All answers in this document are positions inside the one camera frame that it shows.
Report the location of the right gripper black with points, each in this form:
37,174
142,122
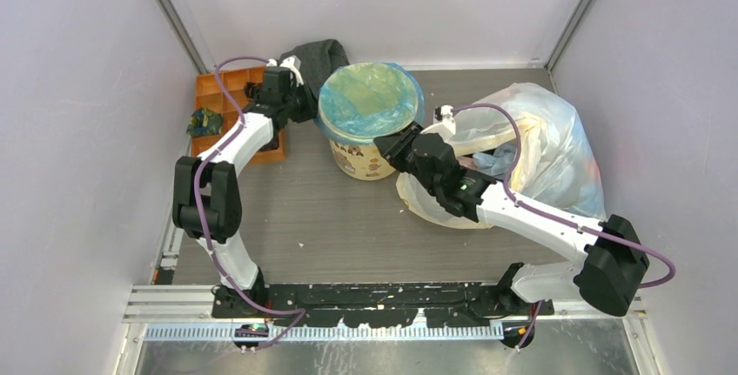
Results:
394,146

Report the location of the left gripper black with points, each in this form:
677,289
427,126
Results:
312,104

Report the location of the blue trash bag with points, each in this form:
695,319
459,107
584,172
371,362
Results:
369,101

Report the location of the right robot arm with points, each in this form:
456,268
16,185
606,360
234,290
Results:
604,264

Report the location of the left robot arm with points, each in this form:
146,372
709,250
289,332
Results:
206,201

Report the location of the yellow trash bin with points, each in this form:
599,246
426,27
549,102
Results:
369,147

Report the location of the grey dotted cloth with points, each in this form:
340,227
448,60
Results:
318,60

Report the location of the orange compartment tray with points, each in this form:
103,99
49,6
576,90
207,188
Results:
209,95

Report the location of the blue green bag roll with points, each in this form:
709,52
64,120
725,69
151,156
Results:
205,122

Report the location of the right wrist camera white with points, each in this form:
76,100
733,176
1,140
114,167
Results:
444,122

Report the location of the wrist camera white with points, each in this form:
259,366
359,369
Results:
444,122
293,63

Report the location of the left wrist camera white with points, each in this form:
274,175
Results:
293,63

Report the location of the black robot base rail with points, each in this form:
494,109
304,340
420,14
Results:
392,305

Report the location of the white slotted cable duct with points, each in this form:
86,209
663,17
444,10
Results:
260,332

